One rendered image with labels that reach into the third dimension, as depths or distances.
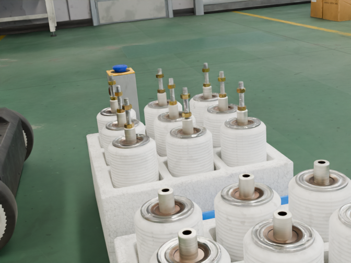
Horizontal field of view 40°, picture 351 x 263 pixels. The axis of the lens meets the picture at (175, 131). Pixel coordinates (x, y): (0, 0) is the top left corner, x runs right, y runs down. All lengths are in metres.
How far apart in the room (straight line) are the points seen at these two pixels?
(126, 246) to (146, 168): 0.23
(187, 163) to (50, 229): 0.42
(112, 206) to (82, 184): 0.51
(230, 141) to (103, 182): 0.27
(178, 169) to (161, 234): 0.34
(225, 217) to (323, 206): 0.14
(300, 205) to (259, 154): 0.29
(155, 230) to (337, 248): 0.23
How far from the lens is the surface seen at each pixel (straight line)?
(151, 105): 1.18
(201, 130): 0.97
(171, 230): 0.64
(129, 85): 1.30
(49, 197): 1.37
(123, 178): 0.93
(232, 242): 0.69
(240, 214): 0.66
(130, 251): 0.73
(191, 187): 0.93
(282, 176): 0.99
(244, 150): 0.97
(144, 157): 0.92
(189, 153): 0.93
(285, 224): 0.59
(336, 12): 4.66
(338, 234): 0.63
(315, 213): 0.72
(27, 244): 1.17
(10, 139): 1.34
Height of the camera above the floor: 0.57
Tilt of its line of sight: 19 degrees down
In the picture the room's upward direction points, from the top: 5 degrees counter-clockwise
